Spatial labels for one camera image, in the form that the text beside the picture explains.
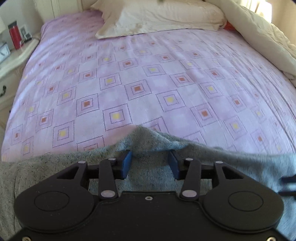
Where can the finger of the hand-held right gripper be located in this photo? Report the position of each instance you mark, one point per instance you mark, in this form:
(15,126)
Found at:
(289,179)
(288,193)

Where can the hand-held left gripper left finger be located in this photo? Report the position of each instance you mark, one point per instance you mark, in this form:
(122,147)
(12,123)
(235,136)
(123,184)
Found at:
(126,163)

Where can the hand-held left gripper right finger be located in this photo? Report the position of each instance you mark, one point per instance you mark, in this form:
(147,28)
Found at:
(174,163)

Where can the grey speckled pants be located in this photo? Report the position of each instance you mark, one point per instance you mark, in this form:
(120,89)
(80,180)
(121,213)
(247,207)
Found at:
(148,139)

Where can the pink patterned bed sheet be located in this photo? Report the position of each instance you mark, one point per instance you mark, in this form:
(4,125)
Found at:
(143,76)

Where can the cream pillow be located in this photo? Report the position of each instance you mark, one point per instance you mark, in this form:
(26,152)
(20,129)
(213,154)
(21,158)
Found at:
(161,18)

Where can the red cloth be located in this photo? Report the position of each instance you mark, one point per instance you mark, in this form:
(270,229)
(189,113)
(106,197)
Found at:
(230,26)

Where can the cream wooden nightstand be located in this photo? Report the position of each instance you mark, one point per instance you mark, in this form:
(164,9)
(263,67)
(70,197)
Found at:
(11,67)

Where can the cream duvet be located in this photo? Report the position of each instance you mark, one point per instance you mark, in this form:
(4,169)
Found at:
(261,30)

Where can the small grey gadget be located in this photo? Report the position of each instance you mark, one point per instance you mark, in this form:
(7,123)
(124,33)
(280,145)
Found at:
(27,37)

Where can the white alarm clock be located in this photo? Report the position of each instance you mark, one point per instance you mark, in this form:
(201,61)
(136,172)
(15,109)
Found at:
(4,52)

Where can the red bottle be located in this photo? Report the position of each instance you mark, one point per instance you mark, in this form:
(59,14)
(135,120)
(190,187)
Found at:
(15,36)

